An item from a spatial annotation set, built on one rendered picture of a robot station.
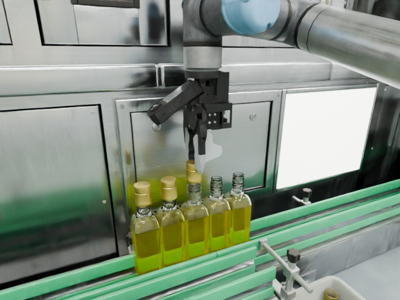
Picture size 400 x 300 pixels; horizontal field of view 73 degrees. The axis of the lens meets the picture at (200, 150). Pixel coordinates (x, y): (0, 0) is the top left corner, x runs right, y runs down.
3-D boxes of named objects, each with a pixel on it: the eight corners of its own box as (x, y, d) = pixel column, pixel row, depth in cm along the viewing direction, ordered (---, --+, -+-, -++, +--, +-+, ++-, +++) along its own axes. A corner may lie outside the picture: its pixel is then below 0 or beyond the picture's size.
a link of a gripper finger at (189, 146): (212, 164, 64) (215, 128, 59) (188, 168, 61) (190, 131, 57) (206, 158, 66) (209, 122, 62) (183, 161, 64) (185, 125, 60)
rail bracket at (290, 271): (264, 262, 73) (268, 223, 69) (312, 313, 59) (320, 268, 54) (255, 266, 72) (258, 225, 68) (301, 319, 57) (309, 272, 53)
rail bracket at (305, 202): (294, 215, 96) (299, 181, 91) (309, 226, 90) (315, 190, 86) (286, 218, 94) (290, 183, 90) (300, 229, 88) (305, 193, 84)
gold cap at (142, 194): (155, 203, 57) (153, 184, 56) (140, 209, 55) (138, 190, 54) (146, 197, 60) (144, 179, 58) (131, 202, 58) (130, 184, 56)
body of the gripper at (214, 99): (232, 131, 56) (234, 71, 52) (193, 136, 53) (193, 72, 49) (215, 123, 63) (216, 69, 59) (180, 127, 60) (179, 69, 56)
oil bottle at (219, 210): (218, 257, 76) (220, 188, 69) (229, 271, 71) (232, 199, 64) (200, 263, 73) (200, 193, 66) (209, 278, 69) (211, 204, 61)
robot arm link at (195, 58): (191, 46, 47) (177, 47, 55) (191, 73, 49) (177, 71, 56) (229, 46, 50) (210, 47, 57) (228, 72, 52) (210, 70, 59)
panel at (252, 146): (355, 169, 109) (372, 82, 97) (361, 172, 106) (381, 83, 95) (126, 223, 74) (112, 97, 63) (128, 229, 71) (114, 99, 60)
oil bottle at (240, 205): (237, 252, 78) (241, 185, 71) (248, 265, 73) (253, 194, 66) (219, 258, 75) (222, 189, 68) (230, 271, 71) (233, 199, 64)
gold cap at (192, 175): (197, 175, 63) (197, 158, 61) (204, 181, 60) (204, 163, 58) (183, 178, 62) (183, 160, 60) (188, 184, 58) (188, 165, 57)
